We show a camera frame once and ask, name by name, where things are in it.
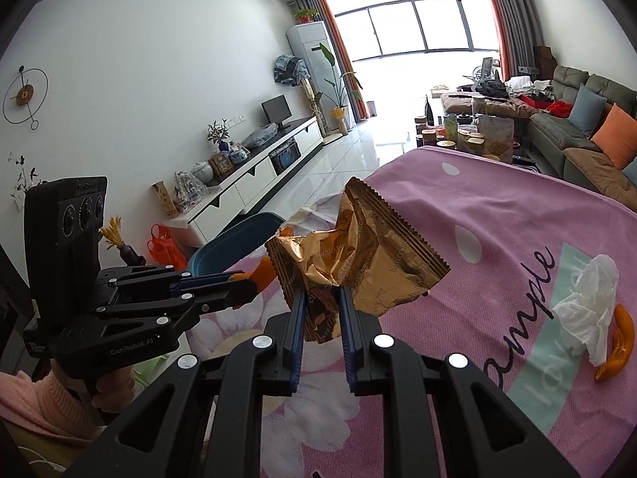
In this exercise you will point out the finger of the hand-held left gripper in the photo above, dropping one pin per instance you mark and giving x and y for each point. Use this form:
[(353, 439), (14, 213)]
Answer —
[(149, 274), (209, 296)]

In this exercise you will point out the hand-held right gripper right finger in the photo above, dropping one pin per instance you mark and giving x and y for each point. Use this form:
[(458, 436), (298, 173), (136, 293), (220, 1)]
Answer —
[(348, 343)]

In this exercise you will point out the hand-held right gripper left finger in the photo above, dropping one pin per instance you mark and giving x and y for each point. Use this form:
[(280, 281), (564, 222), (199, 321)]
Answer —
[(297, 338)]

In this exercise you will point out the dark teal bin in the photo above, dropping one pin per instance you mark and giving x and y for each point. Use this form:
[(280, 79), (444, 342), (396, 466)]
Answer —
[(234, 246)]

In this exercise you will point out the curved orange peel piece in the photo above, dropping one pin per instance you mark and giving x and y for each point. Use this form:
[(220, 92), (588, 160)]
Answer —
[(263, 271)]

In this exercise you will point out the gold snack wrapper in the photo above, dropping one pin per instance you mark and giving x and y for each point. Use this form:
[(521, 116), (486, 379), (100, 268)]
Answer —
[(378, 259)]

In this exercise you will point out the person's left forearm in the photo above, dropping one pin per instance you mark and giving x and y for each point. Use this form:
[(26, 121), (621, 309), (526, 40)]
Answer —
[(40, 398)]

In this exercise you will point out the person's left hand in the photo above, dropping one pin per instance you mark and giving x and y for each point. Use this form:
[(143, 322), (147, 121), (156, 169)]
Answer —
[(117, 388)]

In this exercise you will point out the black vase with yellow wheat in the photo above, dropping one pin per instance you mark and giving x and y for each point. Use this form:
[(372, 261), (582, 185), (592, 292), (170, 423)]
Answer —
[(130, 254)]

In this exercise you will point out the orange plastic bag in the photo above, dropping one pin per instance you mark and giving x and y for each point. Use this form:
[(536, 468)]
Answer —
[(166, 251)]

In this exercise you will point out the tan gift box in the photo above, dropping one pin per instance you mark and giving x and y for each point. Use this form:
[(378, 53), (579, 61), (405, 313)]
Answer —
[(163, 199)]

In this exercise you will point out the ship model in clear cover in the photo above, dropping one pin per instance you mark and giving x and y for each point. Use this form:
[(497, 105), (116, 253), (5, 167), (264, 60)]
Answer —
[(189, 191)]

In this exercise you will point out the white ceramic jar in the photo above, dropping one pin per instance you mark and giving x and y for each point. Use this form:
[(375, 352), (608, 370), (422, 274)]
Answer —
[(203, 172)]

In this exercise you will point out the white TV cabinet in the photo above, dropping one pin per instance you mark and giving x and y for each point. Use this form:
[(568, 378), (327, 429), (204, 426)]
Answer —
[(259, 179)]

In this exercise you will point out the blue white porcelain jar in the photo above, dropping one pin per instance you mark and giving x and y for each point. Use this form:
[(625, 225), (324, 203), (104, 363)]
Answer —
[(239, 155)]

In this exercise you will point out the plant in dark blue vase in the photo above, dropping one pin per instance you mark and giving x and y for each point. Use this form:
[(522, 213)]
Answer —
[(219, 132)]

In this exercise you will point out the plastic wrapped bundle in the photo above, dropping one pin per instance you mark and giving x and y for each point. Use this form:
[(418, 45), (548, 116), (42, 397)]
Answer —
[(261, 135)]

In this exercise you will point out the black monitor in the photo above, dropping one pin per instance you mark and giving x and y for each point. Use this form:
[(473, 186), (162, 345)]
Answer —
[(276, 108)]

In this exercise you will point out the pink printed blanket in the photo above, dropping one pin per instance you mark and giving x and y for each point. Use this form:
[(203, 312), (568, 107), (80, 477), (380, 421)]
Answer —
[(497, 199)]

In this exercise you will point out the tall plant in yellow pot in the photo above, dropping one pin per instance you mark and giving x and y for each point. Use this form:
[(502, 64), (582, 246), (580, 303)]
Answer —
[(341, 122)]

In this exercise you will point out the group of jars and bottles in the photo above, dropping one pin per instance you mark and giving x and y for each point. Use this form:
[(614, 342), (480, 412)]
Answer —
[(448, 132)]

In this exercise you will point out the covered standing fan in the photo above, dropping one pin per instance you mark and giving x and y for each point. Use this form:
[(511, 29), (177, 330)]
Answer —
[(288, 69)]

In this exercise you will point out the crumpled white tissue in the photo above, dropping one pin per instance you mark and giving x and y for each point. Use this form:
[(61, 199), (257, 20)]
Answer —
[(589, 298)]

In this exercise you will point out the brown paper bag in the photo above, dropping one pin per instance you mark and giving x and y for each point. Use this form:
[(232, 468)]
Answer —
[(495, 134)]

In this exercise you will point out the brown sofa chaise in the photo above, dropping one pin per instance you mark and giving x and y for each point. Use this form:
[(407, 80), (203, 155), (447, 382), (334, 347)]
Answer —
[(458, 104)]

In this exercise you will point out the white standing air conditioner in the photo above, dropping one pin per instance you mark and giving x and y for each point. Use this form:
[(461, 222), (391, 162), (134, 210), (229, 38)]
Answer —
[(313, 45)]

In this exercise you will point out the long orange peel strip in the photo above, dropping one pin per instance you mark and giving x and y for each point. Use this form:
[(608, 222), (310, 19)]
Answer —
[(622, 338)]

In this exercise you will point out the grey green sofa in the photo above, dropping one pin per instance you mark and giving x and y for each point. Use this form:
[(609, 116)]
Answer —
[(552, 129)]

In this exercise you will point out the small green potted plant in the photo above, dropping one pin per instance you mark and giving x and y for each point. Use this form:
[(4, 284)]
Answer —
[(304, 14)]

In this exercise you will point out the orange grey curtain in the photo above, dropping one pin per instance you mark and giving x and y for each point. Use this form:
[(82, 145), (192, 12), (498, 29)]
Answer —
[(331, 15), (502, 25)]

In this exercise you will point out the white desk fan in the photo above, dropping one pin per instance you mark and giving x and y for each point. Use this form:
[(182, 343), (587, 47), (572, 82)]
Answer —
[(485, 67)]

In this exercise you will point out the pile of clothes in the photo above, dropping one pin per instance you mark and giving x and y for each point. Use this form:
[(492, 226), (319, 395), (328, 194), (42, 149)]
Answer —
[(522, 87)]

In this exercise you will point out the large window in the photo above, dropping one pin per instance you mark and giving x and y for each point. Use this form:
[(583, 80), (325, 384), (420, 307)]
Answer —
[(423, 25)]

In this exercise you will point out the blue sofa cushion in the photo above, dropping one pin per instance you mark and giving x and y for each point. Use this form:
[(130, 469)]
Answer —
[(587, 109)]

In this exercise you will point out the orange sofa cushion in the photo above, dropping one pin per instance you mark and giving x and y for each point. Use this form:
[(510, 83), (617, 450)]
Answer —
[(617, 137)]

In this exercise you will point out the small picture frame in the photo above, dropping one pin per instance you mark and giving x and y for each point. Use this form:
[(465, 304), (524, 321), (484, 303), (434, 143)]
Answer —
[(220, 164)]

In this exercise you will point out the round black wall clock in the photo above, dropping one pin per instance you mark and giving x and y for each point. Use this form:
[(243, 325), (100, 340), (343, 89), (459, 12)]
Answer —
[(23, 93)]

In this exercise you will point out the white wall sockets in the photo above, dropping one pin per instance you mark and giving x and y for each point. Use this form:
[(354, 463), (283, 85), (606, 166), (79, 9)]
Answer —
[(236, 121)]

